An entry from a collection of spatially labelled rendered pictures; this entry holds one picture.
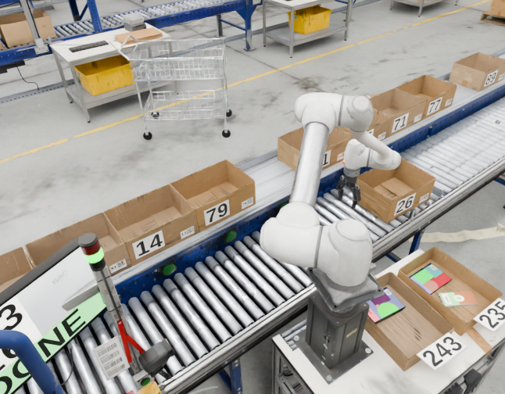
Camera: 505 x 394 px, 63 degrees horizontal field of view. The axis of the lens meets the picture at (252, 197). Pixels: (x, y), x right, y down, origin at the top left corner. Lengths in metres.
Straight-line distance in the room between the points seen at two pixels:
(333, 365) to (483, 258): 2.08
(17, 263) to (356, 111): 1.73
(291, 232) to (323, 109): 0.56
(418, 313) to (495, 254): 1.70
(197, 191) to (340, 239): 1.30
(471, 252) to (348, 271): 2.33
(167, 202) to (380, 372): 1.41
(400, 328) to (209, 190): 1.32
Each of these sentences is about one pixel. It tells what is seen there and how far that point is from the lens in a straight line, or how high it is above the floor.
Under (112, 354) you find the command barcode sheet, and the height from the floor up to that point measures 1.17.
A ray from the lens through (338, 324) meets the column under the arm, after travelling 1.67.
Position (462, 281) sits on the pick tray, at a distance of 2.39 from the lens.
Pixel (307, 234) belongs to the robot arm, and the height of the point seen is 1.44.
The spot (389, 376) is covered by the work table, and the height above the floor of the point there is 0.75.
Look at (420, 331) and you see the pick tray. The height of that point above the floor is 0.76.
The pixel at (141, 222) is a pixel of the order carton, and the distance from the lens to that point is 2.42.
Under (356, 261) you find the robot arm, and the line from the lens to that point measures 1.44.
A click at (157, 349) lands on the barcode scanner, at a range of 1.62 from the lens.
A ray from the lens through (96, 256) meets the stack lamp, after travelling 1.23.
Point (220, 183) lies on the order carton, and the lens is 2.59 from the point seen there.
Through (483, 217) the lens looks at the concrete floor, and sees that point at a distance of 4.10.
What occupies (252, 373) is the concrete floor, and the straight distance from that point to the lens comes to 2.77.
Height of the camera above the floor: 2.44
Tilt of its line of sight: 39 degrees down
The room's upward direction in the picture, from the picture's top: 2 degrees counter-clockwise
